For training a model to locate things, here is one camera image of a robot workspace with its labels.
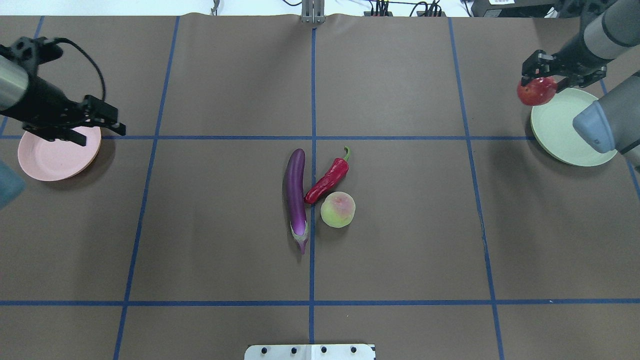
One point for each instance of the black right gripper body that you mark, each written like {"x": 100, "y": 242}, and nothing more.
{"x": 573, "y": 59}

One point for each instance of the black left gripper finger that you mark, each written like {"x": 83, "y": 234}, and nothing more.
{"x": 52, "y": 134}
{"x": 98, "y": 113}

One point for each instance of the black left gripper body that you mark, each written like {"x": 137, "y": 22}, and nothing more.
{"x": 44, "y": 101}

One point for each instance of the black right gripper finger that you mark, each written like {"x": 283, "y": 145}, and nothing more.
{"x": 533, "y": 67}
{"x": 580, "y": 81}

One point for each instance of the purple eggplant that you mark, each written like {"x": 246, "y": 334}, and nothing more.
{"x": 294, "y": 195}

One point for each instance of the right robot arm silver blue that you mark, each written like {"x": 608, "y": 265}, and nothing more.
{"x": 608, "y": 34}

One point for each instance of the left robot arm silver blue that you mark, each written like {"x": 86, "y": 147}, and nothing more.
{"x": 14, "y": 81}

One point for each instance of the pink plate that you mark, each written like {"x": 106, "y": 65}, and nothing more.
{"x": 48, "y": 161}

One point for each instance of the green plate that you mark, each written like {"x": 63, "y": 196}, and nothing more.
{"x": 552, "y": 126}

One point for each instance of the red chili pepper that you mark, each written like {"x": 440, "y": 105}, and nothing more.
{"x": 336, "y": 172}

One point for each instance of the yellow green peach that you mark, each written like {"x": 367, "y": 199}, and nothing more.
{"x": 338, "y": 209}

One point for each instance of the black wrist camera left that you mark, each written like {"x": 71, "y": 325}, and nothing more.
{"x": 30, "y": 53}

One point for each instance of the aluminium frame post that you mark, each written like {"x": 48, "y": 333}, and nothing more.
{"x": 313, "y": 11}

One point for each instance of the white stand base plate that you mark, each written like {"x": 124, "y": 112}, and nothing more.
{"x": 355, "y": 351}

